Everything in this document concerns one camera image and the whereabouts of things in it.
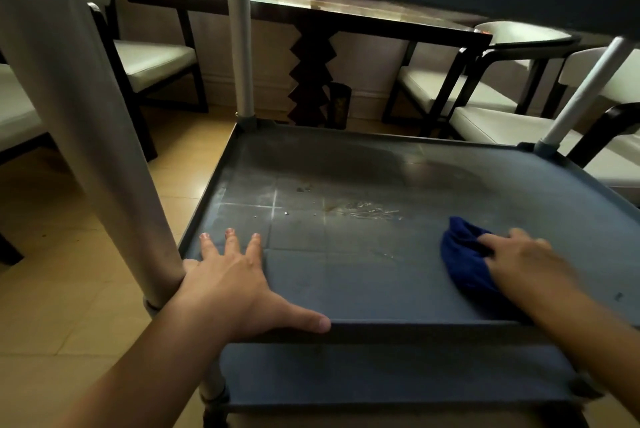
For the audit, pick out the person's right hand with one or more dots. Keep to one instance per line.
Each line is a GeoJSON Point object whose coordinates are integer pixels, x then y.
{"type": "Point", "coordinates": [530, 270]}

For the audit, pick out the person's left hand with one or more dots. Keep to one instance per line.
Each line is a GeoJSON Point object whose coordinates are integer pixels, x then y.
{"type": "Point", "coordinates": [225, 292]}

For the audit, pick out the person's right thumb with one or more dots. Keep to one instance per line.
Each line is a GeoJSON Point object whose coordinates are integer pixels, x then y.
{"type": "Point", "coordinates": [492, 244]}

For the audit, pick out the person's left little finger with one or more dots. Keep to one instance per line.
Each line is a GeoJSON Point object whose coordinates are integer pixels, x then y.
{"type": "Point", "coordinates": [190, 267]}

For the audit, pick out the person's left thumb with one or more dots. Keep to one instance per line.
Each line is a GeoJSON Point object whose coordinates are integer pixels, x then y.
{"type": "Point", "coordinates": [302, 317]}

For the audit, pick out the person's left middle finger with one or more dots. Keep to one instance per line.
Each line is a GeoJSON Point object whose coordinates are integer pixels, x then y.
{"type": "Point", "coordinates": [231, 247]}

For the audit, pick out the blue cleaning cloth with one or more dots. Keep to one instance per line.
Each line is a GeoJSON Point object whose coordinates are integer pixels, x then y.
{"type": "Point", "coordinates": [465, 255]}

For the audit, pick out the grey plastic utility cart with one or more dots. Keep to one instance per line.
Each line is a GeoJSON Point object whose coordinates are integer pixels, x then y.
{"type": "Point", "coordinates": [360, 272]}

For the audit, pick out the person's right forearm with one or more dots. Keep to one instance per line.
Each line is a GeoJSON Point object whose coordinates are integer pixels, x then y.
{"type": "Point", "coordinates": [595, 357]}

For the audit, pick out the person's left forearm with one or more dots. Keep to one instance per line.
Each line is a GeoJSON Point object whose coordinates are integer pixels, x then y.
{"type": "Point", "coordinates": [150, 372]}

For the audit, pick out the scattered crumbs and dirt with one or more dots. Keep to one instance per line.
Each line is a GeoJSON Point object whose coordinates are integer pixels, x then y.
{"type": "Point", "coordinates": [365, 210]}

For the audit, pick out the small dark waste bin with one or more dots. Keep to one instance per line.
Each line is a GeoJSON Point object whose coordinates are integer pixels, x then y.
{"type": "Point", "coordinates": [340, 105]}

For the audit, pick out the white cushioned dark frame chair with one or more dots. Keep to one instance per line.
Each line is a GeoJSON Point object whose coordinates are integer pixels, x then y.
{"type": "Point", "coordinates": [150, 62]}
{"type": "Point", "coordinates": [505, 127]}
{"type": "Point", "coordinates": [450, 87]}
{"type": "Point", "coordinates": [17, 115]}

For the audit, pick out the dark wooden zigzag pedestal table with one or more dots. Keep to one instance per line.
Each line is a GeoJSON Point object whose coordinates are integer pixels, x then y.
{"type": "Point", "coordinates": [312, 67]}

